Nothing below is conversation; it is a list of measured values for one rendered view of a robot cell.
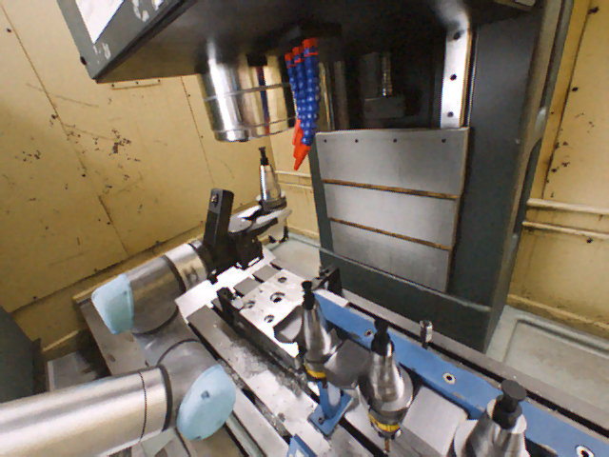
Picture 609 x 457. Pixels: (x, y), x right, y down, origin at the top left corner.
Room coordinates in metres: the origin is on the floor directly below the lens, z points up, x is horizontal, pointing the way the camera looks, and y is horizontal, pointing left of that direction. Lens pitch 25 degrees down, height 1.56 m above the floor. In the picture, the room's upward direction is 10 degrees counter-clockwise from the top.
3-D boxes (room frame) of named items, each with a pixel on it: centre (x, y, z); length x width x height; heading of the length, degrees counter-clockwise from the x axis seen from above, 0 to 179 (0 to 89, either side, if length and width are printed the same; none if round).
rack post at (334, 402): (0.36, -0.01, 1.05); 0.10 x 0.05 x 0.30; 130
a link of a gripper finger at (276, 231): (0.50, 0.04, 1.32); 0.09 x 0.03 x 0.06; 118
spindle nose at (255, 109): (0.54, 0.04, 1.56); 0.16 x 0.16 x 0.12
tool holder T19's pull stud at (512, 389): (0.12, -0.14, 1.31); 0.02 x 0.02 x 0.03
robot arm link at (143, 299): (0.35, 0.26, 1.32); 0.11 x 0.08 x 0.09; 132
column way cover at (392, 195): (0.82, -0.30, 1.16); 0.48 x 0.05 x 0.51; 40
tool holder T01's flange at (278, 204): (0.54, 0.04, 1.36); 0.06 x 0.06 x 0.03
